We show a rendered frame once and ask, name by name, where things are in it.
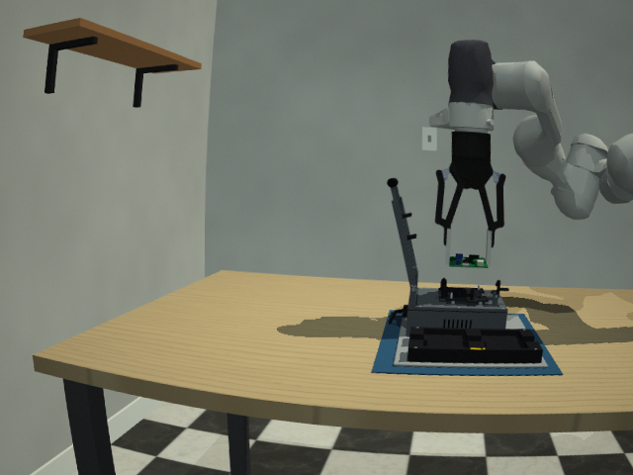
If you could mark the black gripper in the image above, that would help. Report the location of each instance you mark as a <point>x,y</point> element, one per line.
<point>469,171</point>

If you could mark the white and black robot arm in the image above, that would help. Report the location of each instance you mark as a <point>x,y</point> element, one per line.
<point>474,78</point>

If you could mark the green circuit board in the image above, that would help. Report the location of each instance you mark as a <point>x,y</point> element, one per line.
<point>467,261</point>

